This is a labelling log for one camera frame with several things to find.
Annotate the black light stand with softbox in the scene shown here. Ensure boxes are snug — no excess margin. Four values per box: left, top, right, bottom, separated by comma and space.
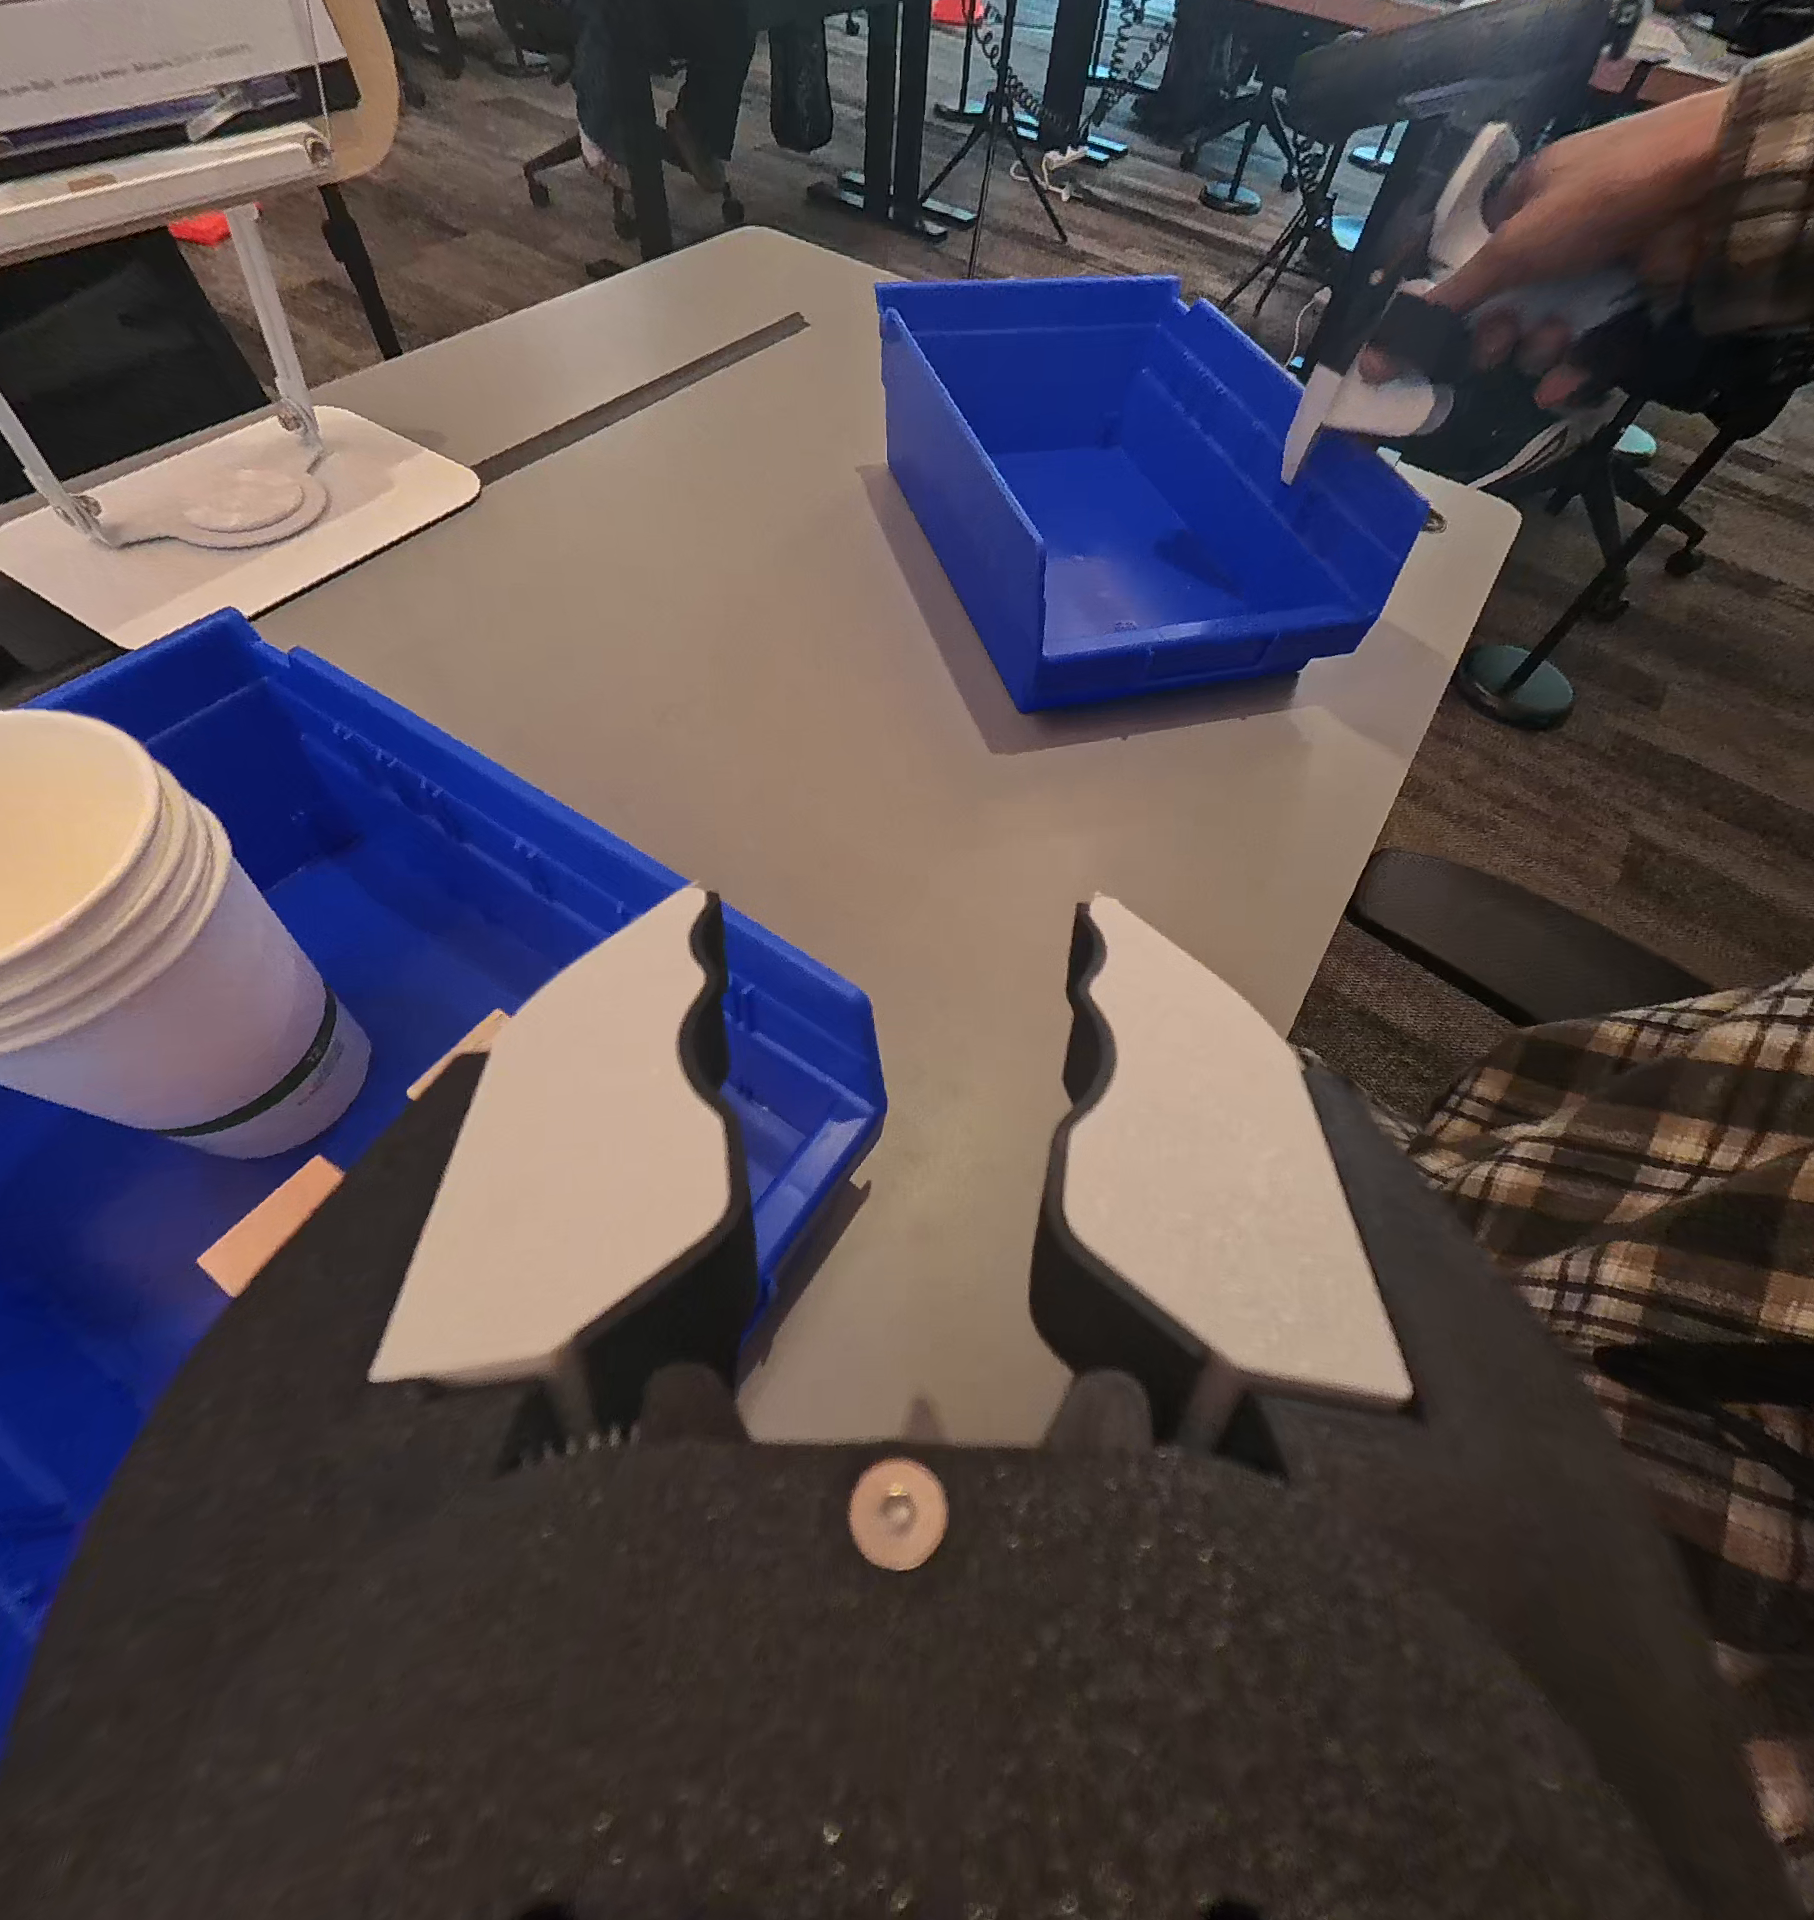
920, 0, 1135, 279

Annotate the white board stand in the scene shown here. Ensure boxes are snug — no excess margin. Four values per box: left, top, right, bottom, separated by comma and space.
0, 127, 480, 649

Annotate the wooden desk with black legs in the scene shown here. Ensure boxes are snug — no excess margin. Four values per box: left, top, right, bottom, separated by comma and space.
808, 0, 958, 242
584, 0, 691, 279

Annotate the black office chair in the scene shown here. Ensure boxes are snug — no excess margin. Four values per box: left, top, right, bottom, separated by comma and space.
1447, 300, 1814, 625

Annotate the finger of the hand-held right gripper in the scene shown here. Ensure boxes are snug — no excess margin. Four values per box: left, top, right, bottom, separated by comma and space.
1280, 278, 1449, 488

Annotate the black chair armrest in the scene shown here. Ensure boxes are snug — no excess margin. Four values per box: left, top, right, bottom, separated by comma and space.
1349, 846, 1721, 1029

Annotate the wooden cube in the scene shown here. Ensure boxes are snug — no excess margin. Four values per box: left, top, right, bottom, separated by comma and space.
403, 1010, 512, 1104
196, 1156, 347, 1300

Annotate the grey panel on stand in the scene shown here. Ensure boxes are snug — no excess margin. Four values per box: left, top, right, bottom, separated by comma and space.
1455, 406, 1749, 737

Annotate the blue plastic bin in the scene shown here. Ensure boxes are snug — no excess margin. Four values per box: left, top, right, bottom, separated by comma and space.
0, 607, 889, 1823
873, 273, 1434, 715

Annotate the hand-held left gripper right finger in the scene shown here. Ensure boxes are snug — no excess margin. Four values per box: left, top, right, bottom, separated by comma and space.
1031, 895, 1418, 1434

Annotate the stack of white paper cups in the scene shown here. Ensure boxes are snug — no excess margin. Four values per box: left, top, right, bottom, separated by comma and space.
0, 817, 372, 1161

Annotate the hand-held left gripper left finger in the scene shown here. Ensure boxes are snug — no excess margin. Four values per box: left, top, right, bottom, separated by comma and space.
371, 886, 759, 1390

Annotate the person's right hand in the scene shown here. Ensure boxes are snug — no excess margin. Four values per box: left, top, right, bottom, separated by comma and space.
1361, 88, 1737, 417

